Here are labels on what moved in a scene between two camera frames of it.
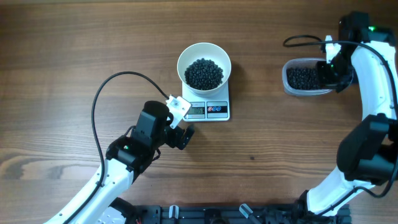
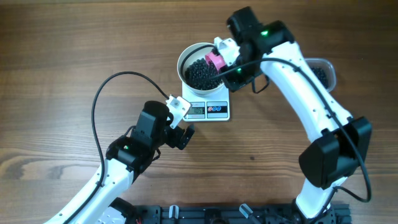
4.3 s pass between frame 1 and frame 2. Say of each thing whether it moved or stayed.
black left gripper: stayed
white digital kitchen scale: stayed
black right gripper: moved
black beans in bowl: stayed
